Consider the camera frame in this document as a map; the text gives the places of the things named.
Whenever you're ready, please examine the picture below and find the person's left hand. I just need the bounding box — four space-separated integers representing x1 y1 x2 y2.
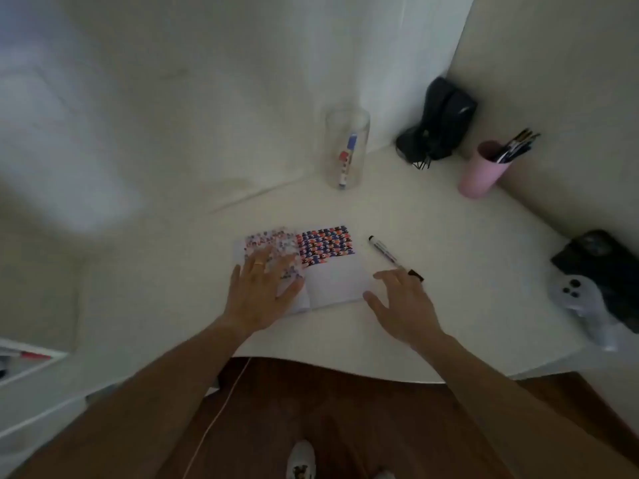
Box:
222 244 306 341

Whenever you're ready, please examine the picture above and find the person's right hand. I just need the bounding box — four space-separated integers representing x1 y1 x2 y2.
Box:
362 268 447 353

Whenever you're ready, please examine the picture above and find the patterned sticker booklet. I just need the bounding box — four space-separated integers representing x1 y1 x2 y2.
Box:
234 225 373 315

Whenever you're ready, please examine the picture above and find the person's left forearm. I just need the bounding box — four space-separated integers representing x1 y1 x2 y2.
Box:
7 316 250 479

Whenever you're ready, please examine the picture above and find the person's right forearm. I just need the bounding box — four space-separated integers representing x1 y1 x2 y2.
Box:
412 333 639 479

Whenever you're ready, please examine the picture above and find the white black-capped marker pen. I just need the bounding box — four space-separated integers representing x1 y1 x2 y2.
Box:
368 236 425 283

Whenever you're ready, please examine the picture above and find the white blue-red marker pen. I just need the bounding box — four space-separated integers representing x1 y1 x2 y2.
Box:
338 133 358 189

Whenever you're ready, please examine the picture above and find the clear glass jar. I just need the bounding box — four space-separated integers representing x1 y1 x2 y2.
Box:
324 106 371 191

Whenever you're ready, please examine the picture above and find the pink cup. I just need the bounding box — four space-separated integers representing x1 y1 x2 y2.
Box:
458 140 511 200

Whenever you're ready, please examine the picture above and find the white shoe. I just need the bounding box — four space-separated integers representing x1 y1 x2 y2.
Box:
285 440 317 479

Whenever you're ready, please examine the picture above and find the black desk device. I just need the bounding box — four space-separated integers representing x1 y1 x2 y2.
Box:
396 76 478 171

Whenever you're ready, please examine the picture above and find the white game controller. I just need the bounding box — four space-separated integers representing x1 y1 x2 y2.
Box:
547 273 626 353

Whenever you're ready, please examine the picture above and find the bunch of dark brushes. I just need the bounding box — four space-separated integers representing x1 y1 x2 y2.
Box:
491 127 542 164

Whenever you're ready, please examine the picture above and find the red pen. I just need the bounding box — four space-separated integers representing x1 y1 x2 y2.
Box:
0 349 54 364

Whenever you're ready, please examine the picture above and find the black flat case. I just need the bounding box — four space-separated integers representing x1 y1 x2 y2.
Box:
550 230 639 335

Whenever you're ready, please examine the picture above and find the white drawer unit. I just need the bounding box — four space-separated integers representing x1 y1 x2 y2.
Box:
0 336 90 467

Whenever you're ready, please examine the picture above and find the white cable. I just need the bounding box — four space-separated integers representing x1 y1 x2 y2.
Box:
182 357 253 479

